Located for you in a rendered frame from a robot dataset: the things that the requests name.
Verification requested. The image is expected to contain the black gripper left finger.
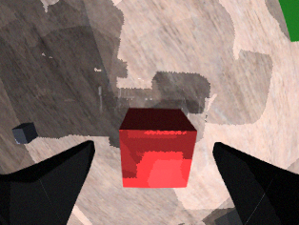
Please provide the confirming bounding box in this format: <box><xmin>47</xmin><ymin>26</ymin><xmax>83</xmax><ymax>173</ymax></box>
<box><xmin>0</xmin><ymin>139</ymin><xmax>95</xmax><ymax>225</ymax></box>

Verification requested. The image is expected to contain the red block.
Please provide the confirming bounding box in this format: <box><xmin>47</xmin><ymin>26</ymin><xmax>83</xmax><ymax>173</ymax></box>
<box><xmin>119</xmin><ymin>108</ymin><xmax>196</xmax><ymax>187</ymax></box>

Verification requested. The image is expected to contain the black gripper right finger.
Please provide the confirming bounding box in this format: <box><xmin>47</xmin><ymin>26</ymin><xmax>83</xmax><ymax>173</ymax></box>
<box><xmin>213</xmin><ymin>142</ymin><xmax>299</xmax><ymax>225</ymax></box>

